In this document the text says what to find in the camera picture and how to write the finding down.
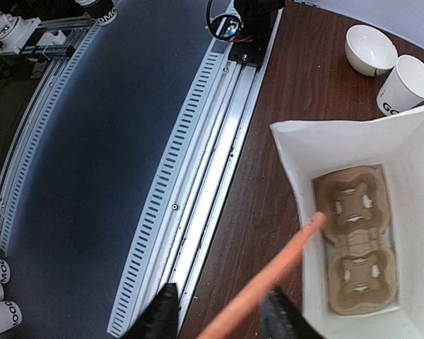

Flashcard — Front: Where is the white ceramic bowl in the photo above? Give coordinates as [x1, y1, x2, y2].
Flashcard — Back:
[345, 25, 398, 77]

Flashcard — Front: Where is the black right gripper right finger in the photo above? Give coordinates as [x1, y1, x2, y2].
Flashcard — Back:
[259, 287, 323, 339]

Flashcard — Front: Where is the grey aluminium frame rail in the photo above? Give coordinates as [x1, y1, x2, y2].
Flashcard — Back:
[107, 11, 281, 338]

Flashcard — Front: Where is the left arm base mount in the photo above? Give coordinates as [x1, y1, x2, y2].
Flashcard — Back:
[206, 0, 285, 69]

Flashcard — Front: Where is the brown pulp cup carrier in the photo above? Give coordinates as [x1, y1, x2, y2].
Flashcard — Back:
[313, 166, 398, 316]

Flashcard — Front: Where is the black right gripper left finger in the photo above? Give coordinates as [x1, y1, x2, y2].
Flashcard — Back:
[125, 283, 179, 339]

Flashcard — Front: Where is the white printed paper bag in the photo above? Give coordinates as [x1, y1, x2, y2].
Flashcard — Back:
[271, 105, 424, 338]

